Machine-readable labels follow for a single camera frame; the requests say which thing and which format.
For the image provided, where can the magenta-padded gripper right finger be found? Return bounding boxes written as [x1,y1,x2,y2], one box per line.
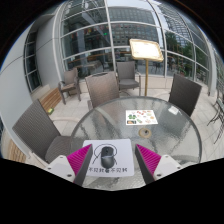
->
[134,144,183,185]

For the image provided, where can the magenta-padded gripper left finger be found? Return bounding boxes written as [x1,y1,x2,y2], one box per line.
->
[44,144,95,187]

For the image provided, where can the black computer mouse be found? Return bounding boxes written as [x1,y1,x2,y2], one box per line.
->
[100,145,117,170]

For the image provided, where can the round gold table cap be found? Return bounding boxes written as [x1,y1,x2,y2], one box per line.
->
[138,127,153,139]

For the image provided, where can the colourful picture menu card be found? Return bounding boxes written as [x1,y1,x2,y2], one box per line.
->
[125,109,159,126]

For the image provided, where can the dark metal folding table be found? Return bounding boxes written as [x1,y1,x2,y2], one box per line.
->
[206,88,224,144]

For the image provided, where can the gold framed menu stand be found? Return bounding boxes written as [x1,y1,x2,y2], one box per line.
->
[128,38,165,98]

